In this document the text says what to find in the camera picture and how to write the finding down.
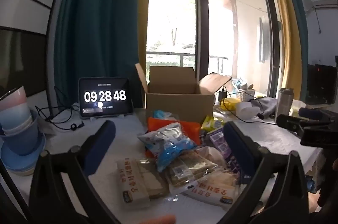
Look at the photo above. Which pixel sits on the blue white snack packet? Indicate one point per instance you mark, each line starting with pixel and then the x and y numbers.
pixel 169 144

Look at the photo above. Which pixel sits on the dark window frame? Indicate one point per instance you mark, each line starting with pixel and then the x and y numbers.
pixel 200 15

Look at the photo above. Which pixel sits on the hanging towel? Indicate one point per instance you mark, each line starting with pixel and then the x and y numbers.
pixel 264 41

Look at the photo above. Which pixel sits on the white plastic cup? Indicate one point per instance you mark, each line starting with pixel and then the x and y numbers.
pixel 244 110

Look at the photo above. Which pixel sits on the white air conditioner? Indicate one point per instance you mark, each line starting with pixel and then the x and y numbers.
pixel 326 3

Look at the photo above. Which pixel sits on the red print bread packet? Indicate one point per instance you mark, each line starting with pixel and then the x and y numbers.
pixel 216 187

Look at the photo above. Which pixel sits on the cardboard box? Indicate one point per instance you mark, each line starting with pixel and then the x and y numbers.
pixel 179 107

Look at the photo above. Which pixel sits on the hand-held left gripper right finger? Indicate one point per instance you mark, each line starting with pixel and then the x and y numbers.
pixel 235 144

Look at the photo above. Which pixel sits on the black appliance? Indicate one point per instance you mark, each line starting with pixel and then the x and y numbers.
pixel 320 86

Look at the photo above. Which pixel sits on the light blue bowl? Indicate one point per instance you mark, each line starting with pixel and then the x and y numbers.
pixel 18 115

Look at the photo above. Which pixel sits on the black charger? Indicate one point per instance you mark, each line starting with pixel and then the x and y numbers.
pixel 223 95

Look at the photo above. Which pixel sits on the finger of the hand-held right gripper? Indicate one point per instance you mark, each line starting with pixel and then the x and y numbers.
pixel 287 121
pixel 311 113

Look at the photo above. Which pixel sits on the teal curtain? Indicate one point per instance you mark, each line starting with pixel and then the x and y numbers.
pixel 298 28
pixel 100 28

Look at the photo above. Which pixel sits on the white tablecloth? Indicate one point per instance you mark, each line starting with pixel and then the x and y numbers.
pixel 126 134

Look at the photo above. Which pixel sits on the grey cloth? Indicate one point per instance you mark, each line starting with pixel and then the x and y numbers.
pixel 268 105

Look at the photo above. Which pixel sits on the white basket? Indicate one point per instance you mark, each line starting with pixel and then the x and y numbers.
pixel 247 94

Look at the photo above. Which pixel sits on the pink white bowl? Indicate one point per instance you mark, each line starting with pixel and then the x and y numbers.
pixel 14 99

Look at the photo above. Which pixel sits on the tablet with clock display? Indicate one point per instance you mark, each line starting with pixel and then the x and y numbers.
pixel 105 95

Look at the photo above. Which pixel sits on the balcony railing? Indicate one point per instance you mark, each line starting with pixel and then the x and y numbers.
pixel 182 54

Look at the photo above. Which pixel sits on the yellow green snack packet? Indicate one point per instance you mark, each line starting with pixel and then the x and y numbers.
pixel 211 123

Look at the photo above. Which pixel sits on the purple snack packet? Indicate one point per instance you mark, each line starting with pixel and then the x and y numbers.
pixel 216 139

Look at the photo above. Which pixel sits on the orange snack packet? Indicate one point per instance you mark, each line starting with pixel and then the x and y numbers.
pixel 190 128

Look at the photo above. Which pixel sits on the steel bottle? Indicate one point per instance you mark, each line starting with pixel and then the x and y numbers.
pixel 284 105

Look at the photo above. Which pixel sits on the clear bread packet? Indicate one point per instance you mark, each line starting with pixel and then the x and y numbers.
pixel 184 168
pixel 137 179

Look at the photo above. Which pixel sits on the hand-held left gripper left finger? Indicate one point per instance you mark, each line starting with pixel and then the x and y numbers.
pixel 101 139

